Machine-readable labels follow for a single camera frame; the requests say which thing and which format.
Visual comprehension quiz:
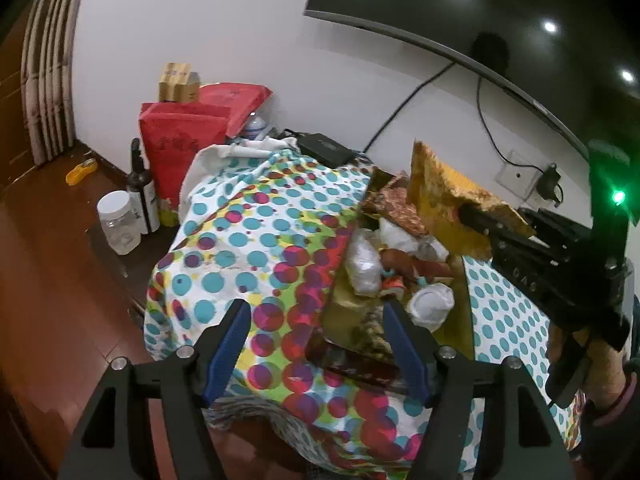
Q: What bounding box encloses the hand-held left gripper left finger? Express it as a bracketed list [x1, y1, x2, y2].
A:
[57, 297, 252, 480]

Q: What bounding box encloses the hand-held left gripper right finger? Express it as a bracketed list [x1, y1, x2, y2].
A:
[382, 300, 576, 480]

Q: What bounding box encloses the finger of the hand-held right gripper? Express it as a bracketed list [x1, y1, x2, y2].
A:
[457, 202, 538, 251]

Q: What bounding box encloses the camouflage patterned ball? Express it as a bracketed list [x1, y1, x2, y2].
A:
[350, 305, 396, 356]

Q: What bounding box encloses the yellow snack bag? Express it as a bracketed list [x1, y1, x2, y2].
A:
[407, 140, 536, 261]

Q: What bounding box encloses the white cloth roll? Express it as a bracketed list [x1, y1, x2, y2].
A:
[407, 282, 456, 331]

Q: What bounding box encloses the gold tin box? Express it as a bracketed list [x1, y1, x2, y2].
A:
[305, 167, 476, 393]

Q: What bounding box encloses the brown patterned box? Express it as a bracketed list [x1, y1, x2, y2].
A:
[362, 175, 431, 236]

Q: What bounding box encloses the brown doll figurine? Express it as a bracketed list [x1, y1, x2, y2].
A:
[377, 245, 453, 301]

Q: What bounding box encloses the person's right forearm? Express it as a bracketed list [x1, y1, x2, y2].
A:
[575, 360, 640, 480]

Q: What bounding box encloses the person's right hand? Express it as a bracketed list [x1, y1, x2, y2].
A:
[577, 340, 628, 407]

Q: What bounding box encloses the black charger plug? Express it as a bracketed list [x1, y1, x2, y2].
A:
[537, 162, 563, 206]

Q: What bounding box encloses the polka-dot tablecloth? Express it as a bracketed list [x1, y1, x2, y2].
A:
[142, 147, 588, 476]

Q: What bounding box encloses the black set-top box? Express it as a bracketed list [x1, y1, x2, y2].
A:
[295, 132, 361, 166]

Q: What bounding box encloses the clear jar white lid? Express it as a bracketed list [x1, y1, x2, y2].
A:
[96, 191, 142, 256]

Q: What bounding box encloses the dark glass bottle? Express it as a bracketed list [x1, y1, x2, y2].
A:
[125, 137, 162, 235]

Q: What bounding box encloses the large red bag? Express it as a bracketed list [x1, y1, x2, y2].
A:
[139, 102, 228, 226]

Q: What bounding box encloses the black television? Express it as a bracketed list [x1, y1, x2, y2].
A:
[304, 0, 640, 171]

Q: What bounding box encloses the blue white jar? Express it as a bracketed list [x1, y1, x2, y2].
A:
[246, 112, 271, 141]

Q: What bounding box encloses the yellow utility knife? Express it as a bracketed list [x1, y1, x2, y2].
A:
[66, 158, 99, 186]

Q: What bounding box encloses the flat red bag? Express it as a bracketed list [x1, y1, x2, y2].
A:
[200, 82, 273, 137]

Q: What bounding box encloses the white wall outlet plate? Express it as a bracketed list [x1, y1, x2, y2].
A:
[495, 149, 543, 196]

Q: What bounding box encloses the black cable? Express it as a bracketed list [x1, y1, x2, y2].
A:
[475, 75, 543, 171]
[362, 62, 456, 153]

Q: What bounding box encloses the fluted wooden door frame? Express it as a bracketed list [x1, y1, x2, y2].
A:
[20, 0, 91, 166]

